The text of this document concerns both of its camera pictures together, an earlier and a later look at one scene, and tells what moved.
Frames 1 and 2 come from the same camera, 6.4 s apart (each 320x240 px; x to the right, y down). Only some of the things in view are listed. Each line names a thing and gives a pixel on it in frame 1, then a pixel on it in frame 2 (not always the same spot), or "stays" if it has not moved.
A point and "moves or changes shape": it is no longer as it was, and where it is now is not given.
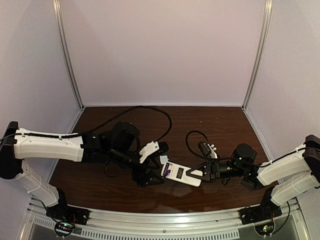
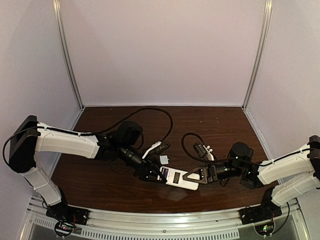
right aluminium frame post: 267,23 stays
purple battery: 166,172 moves or changes shape
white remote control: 178,173 moves or changes shape
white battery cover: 163,159 stays
